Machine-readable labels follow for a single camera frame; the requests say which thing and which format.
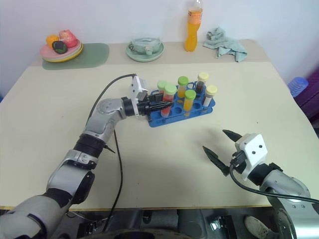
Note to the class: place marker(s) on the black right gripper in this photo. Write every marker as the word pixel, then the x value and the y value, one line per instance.
pixel 238 159

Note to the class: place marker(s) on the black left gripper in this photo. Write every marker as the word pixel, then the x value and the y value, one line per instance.
pixel 144 107

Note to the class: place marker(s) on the red tube green cap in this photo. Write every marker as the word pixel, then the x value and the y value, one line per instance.
pixel 162 85
pixel 170 90

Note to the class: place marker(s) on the yellow tube green cap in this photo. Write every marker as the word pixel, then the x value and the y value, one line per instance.
pixel 182 81
pixel 189 103

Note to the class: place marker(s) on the brown tube cream cap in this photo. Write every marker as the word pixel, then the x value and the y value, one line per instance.
pixel 203 77
pixel 211 90

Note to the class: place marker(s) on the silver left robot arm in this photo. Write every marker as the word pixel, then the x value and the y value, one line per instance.
pixel 99 124

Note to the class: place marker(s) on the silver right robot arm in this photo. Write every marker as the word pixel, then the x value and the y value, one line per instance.
pixel 286 184

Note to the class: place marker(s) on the blue test tube rack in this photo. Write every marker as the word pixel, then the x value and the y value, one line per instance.
pixel 159 122

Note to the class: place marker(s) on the pale green plate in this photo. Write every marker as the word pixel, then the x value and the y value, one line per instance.
pixel 144 57

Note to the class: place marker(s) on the orange drink bottle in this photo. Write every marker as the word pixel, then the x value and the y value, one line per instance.
pixel 193 37

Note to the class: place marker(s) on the green placemat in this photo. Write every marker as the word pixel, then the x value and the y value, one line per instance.
pixel 97 54

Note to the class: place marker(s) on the black box under table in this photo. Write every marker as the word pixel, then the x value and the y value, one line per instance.
pixel 223 226

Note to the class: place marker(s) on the white shoe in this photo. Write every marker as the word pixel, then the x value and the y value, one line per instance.
pixel 256 226

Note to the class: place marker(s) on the teal crumpled cloth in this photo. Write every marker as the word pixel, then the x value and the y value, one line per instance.
pixel 229 44

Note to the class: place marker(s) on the blue plastic stool stack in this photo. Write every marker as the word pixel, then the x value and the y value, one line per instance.
pixel 297 85

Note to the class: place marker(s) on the yellow plate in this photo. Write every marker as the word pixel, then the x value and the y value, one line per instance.
pixel 74 55

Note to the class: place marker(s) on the purple plastic object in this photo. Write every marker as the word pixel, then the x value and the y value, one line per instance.
pixel 311 104

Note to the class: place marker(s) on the red apple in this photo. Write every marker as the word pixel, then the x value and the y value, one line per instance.
pixel 67 38

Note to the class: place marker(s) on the dark green black fruit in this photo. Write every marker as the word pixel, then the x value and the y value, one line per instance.
pixel 59 47

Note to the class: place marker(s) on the pink plate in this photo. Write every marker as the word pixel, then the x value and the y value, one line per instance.
pixel 47 54

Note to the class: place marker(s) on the orange fruit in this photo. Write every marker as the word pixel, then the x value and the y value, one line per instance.
pixel 51 39

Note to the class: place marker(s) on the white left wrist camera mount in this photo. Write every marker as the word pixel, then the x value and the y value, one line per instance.
pixel 135 87

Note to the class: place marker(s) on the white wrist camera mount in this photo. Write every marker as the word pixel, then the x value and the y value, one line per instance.
pixel 254 147
pixel 135 87

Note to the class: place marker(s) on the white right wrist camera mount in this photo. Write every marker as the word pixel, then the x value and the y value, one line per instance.
pixel 254 147

